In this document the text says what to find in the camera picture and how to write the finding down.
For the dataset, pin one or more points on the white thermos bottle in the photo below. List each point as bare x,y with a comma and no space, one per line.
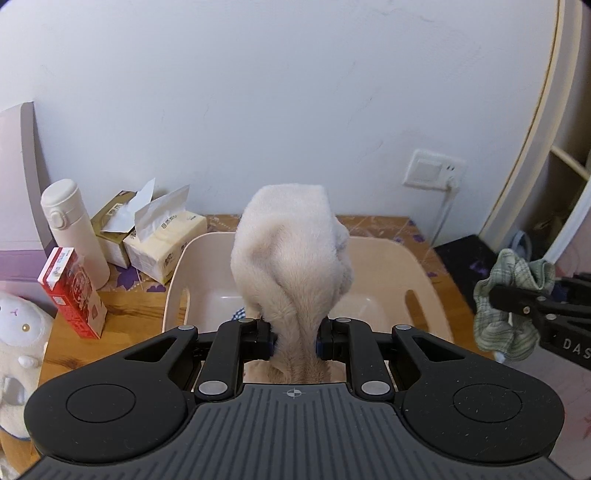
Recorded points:
74,226

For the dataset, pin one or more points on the brown tissue pack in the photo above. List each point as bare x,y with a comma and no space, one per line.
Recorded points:
111,221

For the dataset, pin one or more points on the cream fluffy towel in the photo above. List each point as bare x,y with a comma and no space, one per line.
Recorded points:
286,258

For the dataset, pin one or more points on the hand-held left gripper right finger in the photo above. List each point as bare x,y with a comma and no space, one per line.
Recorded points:
320,345

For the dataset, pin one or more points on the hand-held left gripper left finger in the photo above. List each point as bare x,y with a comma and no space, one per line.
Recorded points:
270,345

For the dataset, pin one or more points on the white wall socket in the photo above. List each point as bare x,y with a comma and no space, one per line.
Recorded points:
427,168

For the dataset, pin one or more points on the blue checkered cloth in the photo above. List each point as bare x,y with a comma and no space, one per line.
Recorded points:
238,314

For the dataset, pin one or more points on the black printed box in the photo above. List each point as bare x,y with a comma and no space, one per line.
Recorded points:
461,267

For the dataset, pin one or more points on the red drink carton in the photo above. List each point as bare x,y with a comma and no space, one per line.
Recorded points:
76,295

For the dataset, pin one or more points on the beige plastic basket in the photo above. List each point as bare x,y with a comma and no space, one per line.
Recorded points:
406,263

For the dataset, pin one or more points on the white plush toy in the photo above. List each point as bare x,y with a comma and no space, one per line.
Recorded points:
21,350

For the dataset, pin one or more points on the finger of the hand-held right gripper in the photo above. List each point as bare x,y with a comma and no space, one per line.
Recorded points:
577,287
517,302

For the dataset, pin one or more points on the cream tissue pack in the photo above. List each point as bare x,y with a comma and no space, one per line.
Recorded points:
161,244

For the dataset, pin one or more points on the wooden desktop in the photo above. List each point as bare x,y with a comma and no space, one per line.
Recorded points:
124,314

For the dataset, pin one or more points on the green plaid cloth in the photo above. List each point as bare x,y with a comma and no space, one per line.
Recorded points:
503,332

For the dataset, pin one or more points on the grey lilac box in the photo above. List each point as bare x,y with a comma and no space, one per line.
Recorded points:
18,194

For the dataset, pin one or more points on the purple floral table mat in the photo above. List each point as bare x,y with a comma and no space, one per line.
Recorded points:
129,279

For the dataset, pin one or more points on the cream wooden shelf unit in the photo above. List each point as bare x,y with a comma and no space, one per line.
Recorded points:
531,152

